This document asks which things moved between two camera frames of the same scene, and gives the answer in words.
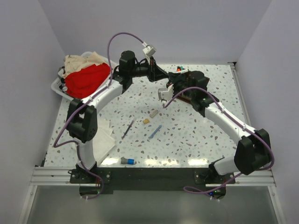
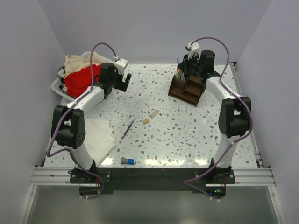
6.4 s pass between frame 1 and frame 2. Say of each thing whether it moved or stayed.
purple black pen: stayed
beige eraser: stayed
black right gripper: moved
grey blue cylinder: stayed
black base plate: stayed
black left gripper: moved
